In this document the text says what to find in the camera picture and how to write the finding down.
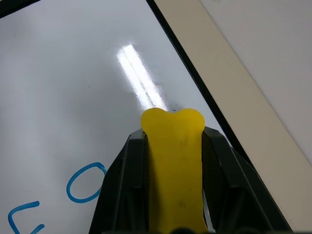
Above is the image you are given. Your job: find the yellow bone-shaped eraser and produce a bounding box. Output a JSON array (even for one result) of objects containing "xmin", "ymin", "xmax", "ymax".
[{"xmin": 140, "ymin": 107, "xmax": 209, "ymax": 233}]

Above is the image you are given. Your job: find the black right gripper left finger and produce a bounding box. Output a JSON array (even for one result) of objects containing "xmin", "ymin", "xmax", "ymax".
[{"xmin": 88, "ymin": 129, "xmax": 153, "ymax": 234}]

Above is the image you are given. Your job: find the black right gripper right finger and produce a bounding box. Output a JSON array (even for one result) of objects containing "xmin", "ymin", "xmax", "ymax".
[{"xmin": 200, "ymin": 126, "xmax": 296, "ymax": 234}]

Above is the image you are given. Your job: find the black-framed whiteboard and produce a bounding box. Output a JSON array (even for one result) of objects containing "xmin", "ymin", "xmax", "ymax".
[{"xmin": 0, "ymin": 0, "xmax": 254, "ymax": 234}]

